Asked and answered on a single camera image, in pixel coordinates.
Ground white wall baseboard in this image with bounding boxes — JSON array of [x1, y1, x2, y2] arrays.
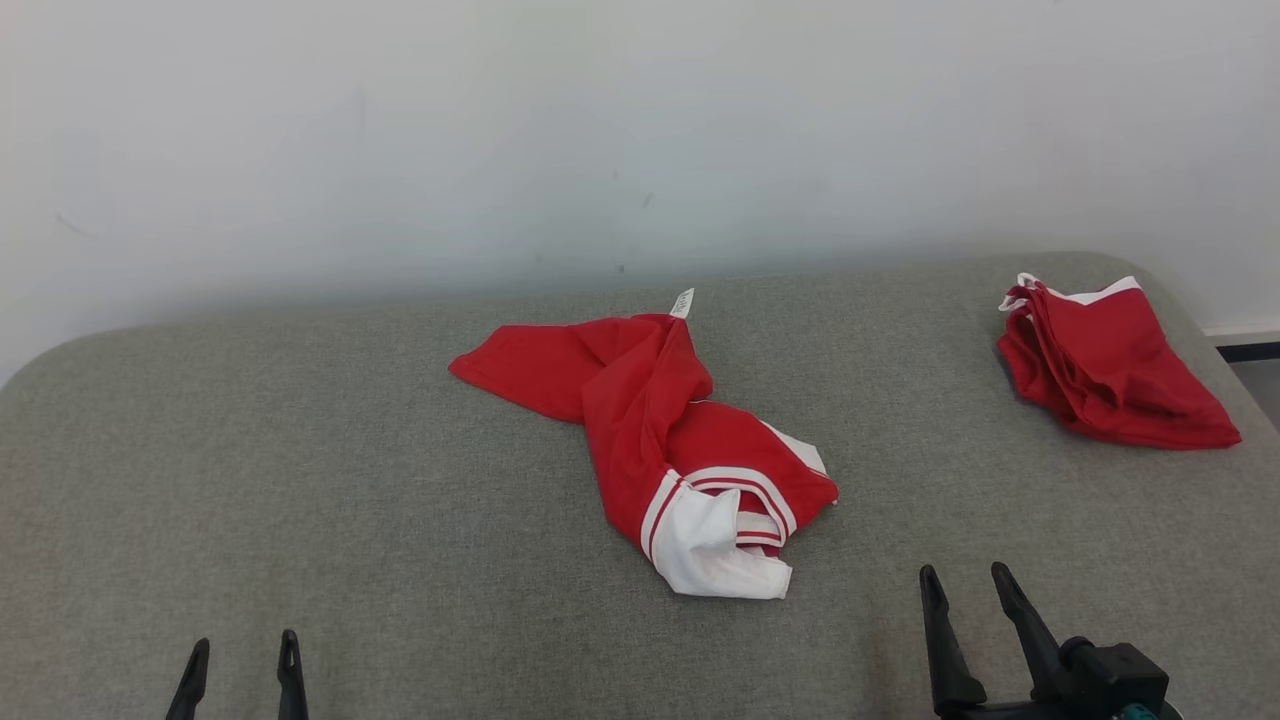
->
[[1203, 322, 1280, 363]]

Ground red shorts white trim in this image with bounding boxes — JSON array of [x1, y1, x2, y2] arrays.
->
[[996, 272, 1243, 451]]

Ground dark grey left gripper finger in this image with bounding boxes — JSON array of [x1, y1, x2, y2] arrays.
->
[[165, 638, 211, 720], [277, 629, 310, 720]]

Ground grey fabric sofa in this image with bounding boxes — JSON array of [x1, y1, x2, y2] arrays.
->
[[0, 250, 1280, 720]]

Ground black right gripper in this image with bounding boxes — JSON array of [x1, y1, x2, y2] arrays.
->
[[919, 561, 1127, 720]]

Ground red white basketball jersey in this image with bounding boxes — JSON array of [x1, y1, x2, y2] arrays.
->
[[448, 288, 841, 601]]

